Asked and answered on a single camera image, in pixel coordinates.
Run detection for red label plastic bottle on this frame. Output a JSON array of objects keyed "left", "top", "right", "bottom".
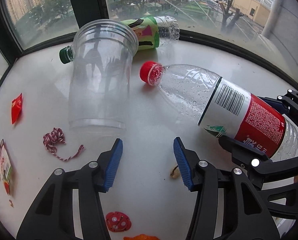
[{"left": 139, "top": 61, "right": 298, "bottom": 162}]

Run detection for dark window frame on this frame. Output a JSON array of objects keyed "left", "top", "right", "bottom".
[{"left": 0, "top": 0, "right": 298, "bottom": 93}]

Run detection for red and white snack wrapper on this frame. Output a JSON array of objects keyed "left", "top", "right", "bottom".
[{"left": 0, "top": 139, "right": 14, "bottom": 197}]

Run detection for scattered peanut shells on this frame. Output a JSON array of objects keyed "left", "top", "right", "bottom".
[{"left": 170, "top": 164, "right": 182, "bottom": 179}]

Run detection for clear plastic cup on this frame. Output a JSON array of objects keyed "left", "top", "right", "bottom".
[{"left": 68, "top": 19, "right": 139, "bottom": 133}]

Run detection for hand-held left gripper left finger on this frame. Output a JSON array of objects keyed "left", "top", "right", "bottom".
[{"left": 16, "top": 138, "right": 123, "bottom": 240}]

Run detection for small red packet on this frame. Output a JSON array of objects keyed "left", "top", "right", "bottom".
[{"left": 11, "top": 93, "right": 23, "bottom": 125}]

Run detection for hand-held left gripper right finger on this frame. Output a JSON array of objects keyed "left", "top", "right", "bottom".
[{"left": 173, "top": 137, "right": 281, "bottom": 240}]

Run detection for orange peel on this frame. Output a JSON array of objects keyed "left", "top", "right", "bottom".
[{"left": 123, "top": 234, "right": 161, "bottom": 240}]

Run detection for green label plastic bottle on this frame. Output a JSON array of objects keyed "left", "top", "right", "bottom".
[{"left": 59, "top": 15, "right": 181, "bottom": 64}]

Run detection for red round candy wrapper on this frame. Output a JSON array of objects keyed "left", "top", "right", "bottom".
[{"left": 105, "top": 211, "right": 132, "bottom": 232}]

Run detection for red and white string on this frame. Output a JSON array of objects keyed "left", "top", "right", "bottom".
[{"left": 43, "top": 127, "right": 85, "bottom": 162}]

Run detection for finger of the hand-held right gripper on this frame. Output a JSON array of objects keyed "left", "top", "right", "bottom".
[
  {"left": 258, "top": 89, "right": 298, "bottom": 130},
  {"left": 218, "top": 135, "right": 298, "bottom": 217}
]

